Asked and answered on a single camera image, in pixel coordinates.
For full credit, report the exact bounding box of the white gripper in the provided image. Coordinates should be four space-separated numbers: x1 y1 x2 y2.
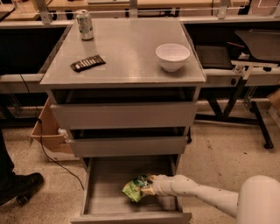
141 175 176 196

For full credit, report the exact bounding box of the green rice chip bag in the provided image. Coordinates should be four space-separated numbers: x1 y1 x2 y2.
122 175 152 202

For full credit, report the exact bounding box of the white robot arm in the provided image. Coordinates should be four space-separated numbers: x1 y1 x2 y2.
142 174 280 224

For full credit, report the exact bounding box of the grey middle drawer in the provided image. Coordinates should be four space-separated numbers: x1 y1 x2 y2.
69 136 186 158

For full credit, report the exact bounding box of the grey drawer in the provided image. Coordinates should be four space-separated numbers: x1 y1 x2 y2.
69 136 186 158
71 155 192 224
51 101 198 130

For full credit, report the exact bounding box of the grey bottom drawer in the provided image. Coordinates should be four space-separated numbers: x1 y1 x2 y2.
71 155 192 224

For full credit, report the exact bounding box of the grey top drawer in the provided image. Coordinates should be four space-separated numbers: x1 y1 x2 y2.
51 101 198 130

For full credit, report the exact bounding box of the grey drawer cabinet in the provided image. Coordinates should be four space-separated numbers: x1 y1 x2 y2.
39 18 207 224

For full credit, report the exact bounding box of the cardboard box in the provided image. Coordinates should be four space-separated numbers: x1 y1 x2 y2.
31 99 77 161

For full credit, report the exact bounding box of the white ceramic bowl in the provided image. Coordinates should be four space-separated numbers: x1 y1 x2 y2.
156 44 191 72

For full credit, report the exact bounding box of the dark chocolate bar wrapper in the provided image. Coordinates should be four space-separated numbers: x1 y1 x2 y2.
70 54 105 73

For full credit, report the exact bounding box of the black shoe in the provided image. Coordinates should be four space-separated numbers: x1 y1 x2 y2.
0 172 44 206

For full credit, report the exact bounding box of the dark trouser leg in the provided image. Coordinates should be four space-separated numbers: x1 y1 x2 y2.
0 130 14 182

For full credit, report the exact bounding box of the silver green soda can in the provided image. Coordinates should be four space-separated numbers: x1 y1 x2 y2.
76 10 94 40

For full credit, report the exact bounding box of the black cable on floor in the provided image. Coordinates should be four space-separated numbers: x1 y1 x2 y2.
18 73 86 191

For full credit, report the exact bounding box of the black table frame leg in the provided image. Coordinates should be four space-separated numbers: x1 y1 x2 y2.
195 66 274 150

